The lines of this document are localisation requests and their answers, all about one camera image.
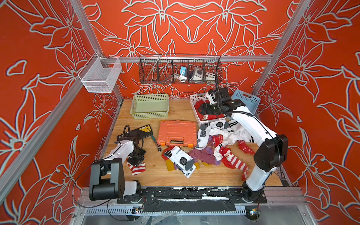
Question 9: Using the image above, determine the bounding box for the black wire wall basket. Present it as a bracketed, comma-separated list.
[139, 53, 223, 84]

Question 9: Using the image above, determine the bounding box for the red white striped santa sock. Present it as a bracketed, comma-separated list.
[219, 147, 248, 181]

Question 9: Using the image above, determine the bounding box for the green plastic basket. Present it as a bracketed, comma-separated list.
[130, 94, 169, 120]

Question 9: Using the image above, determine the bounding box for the white power adapter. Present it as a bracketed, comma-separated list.
[173, 67, 187, 83]

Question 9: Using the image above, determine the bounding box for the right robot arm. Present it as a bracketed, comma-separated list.
[198, 88, 288, 202]

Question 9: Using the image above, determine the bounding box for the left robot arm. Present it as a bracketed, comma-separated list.
[89, 134, 146, 203]

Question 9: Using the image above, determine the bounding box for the black yellow bit box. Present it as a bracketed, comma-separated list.
[116, 124, 153, 141]

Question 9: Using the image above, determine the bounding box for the white socket cube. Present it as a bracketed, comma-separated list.
[190, 67, 203, 82]

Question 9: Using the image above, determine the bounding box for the blue plastic basket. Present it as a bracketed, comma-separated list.
[231, 90, 261, 114]

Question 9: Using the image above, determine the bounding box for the white wire wall basket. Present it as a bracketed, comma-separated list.
[78, 58, 122, 93]

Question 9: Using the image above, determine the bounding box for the white plastic basket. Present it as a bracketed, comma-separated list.
[190, 93, 225, 126]

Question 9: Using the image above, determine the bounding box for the white black patterned sock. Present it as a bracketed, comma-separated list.
[164, 146, 196, 178]

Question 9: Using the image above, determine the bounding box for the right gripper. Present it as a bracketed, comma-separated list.
[196, 103, 223, 115]

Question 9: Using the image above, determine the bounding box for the purple ribbed sock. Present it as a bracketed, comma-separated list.
[189, 147, 221, 166]

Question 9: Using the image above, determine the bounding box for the red patterned knit sock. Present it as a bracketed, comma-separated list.
[212, 135, 229, 148]

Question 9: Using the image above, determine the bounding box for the orange plastic tool case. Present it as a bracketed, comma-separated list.
[157, 120, 197, 148]

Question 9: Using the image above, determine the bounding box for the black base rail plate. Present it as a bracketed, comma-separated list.
[116, 186, 268, 213]

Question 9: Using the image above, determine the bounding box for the ratchet wrench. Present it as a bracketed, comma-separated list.
[151, 135, 162, 152]

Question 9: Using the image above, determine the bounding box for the red christmas sock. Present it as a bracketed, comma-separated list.
[194, 100, 207, 121]

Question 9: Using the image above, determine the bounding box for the white black sock pile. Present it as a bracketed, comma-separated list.
[196, 120, 255, 150]

